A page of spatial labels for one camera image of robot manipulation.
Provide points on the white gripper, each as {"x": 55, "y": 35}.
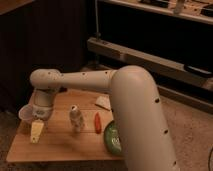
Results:
{"x": 43, "y": 103}

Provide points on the green ceramic bowl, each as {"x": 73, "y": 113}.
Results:
{"x": 111, "y": 139}

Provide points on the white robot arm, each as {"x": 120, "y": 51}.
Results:
{"x": 135, "y": 104}

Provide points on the clear plastic cup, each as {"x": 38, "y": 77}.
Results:
{"x": 25, "y": 114}

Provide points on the wooden folding table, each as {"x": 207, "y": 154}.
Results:
{"x": 58, "y": 142}

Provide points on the red chili pepper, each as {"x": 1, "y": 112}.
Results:
{"x": 97, "y": 123}

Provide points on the white sponge block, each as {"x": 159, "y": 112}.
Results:
{"x": 103, "y": 102}

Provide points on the grey metal shelf beam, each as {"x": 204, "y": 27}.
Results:
{"x": 152, "y": 63}

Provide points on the vertical metal pole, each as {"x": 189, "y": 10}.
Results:
{"x": 97, "y": 20}

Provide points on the black device on shelf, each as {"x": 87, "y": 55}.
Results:
{"x": 199, "y": 72}

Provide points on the upper wooden shelf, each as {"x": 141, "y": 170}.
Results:
{"x": 184, "y": 9}

